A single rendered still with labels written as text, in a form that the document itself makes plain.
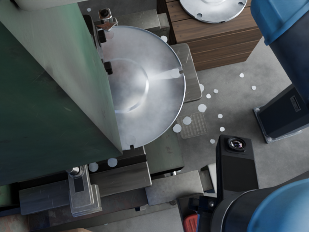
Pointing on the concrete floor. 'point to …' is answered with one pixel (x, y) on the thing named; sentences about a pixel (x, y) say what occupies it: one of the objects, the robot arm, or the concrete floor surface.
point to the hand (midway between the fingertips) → (208, 207)
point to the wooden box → (212, 36)
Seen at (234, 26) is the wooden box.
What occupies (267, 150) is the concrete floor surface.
